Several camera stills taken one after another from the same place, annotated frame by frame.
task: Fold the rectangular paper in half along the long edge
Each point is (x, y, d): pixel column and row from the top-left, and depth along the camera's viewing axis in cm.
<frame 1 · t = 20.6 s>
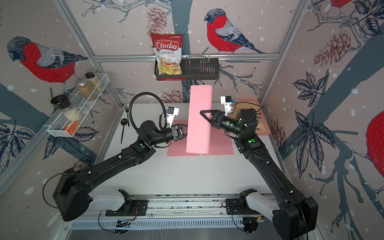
left hand: (196, 127, 61), fingers closed
right hand: (200, 114, 63), fingers open
black fork: (126, 109, 120), on the table
black ladle spoon: (123, 121, 111), on the table

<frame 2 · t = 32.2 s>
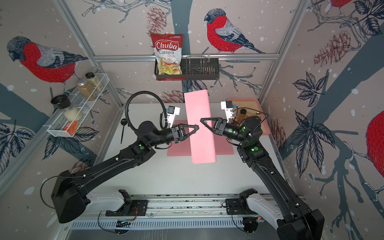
left hand: (198, 128, 57), fingers closed
right hand: (200, 122, 59), fingers closed
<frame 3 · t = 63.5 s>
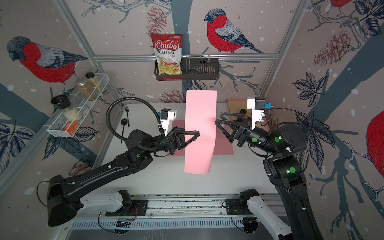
left hand: (197, 136, 47), fingers closed
right hand: (217, 119, 46), fingers open
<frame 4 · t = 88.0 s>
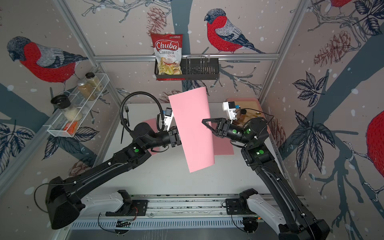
left hand: (196, 131, 55), fingers open
right hand: (202, 123, 56), fingers open
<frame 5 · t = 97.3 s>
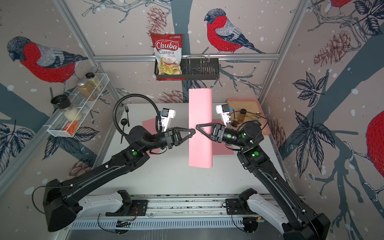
left hand: (194, 133, 52), fingers closed
right hand: (197, 129, 55), fingers open
